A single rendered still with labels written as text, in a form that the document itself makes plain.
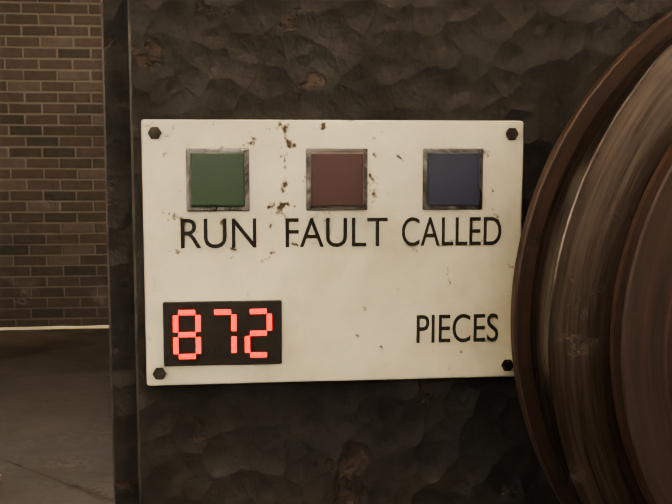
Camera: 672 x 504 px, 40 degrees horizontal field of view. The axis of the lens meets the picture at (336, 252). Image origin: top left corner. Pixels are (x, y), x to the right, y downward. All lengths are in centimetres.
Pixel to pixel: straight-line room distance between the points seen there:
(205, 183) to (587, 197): 25
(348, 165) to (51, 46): 617
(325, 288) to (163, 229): 12
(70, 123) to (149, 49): 605
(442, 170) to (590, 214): 14
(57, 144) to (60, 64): 55
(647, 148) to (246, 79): 27
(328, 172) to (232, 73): 10
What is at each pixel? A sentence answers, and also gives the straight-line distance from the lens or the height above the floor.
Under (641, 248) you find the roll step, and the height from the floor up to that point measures 117.
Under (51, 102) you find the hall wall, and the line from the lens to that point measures 672.
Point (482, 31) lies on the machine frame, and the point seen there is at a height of 130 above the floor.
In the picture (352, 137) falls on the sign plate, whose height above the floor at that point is 123.
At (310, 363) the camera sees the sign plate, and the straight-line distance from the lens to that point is 64.
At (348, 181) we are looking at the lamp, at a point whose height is 120.
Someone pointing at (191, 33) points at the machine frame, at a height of 130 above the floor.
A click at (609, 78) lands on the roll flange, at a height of 126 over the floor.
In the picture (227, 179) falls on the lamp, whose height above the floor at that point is 120.
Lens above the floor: 122
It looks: 6 degrees down
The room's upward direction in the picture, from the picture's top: straight up
